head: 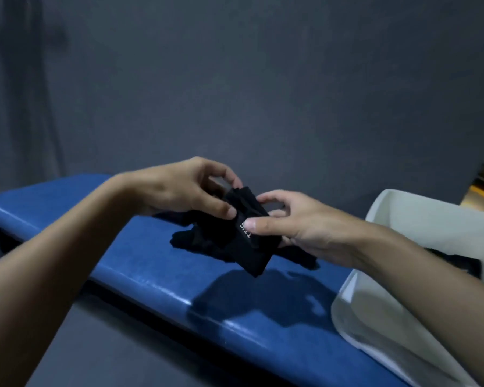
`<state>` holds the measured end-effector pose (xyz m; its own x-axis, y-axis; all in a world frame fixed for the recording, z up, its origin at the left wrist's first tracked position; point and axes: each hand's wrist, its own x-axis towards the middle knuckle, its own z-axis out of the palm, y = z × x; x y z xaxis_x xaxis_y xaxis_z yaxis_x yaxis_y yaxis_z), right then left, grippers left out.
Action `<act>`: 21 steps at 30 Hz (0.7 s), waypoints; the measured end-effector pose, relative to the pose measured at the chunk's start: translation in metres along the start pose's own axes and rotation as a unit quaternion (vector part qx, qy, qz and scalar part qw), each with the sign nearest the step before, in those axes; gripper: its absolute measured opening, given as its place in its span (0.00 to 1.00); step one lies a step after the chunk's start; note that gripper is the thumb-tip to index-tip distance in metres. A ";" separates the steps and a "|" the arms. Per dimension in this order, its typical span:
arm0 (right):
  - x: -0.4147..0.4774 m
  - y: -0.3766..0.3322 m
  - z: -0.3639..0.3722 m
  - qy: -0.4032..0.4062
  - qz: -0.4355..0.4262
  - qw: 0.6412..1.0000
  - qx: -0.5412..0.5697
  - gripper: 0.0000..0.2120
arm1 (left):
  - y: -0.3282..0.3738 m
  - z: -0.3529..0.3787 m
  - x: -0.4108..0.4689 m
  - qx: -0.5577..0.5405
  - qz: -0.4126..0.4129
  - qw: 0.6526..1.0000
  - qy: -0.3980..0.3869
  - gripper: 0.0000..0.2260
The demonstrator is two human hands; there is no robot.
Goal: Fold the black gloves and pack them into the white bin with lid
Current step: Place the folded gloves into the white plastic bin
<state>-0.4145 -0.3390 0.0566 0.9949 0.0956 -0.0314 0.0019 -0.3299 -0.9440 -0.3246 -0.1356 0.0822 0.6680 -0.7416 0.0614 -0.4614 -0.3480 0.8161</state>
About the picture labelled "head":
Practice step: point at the person's right hand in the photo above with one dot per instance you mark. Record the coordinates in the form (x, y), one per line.
(322, 233)

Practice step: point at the person's left hand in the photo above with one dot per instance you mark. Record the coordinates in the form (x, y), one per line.
(173, 189)

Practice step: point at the white storage box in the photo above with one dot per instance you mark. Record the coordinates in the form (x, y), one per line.
(447, 225)

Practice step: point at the person's left forearm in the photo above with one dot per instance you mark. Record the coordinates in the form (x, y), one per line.
(44, 270)

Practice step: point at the person's right forearm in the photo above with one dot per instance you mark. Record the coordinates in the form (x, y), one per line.
(447, 286)

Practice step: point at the blue padded bench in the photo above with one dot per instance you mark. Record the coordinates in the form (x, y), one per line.
(145, 270)

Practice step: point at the white plastic lid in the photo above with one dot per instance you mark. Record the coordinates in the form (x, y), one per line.
(341, 318)

